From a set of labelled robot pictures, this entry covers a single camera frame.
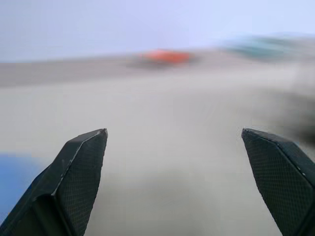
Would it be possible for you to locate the blue plate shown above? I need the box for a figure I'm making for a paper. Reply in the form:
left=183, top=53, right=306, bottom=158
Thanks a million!
left=0, top=152, right=54, bottom=217

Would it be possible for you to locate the green plate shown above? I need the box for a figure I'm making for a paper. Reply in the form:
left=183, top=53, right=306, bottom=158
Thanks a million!
left=221, top=34, right=315, bottom=62

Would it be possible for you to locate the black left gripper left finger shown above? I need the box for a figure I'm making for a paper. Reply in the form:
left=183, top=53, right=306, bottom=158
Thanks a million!
left=0, top=128, right=108, bottom=236

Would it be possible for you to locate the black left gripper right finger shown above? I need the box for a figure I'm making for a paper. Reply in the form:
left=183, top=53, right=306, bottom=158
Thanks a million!
left=241, top=127, right=315, bottom=236

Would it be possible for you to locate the pink plate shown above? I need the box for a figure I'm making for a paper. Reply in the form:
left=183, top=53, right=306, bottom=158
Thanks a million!
left=137, top=49, right=195, bottom=66

